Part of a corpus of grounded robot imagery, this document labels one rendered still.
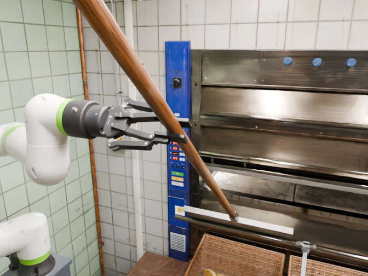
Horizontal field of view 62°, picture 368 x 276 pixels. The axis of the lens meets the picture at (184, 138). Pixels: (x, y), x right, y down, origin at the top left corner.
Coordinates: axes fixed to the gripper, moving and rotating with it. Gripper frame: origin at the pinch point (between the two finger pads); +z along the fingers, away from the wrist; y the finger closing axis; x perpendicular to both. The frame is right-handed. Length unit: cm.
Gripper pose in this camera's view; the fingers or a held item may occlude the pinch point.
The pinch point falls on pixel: (173, 129)
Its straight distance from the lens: 65.9
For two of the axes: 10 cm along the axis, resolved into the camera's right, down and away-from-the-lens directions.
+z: 9.3, 1.2, -3.4
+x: -2.7, -4.2, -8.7
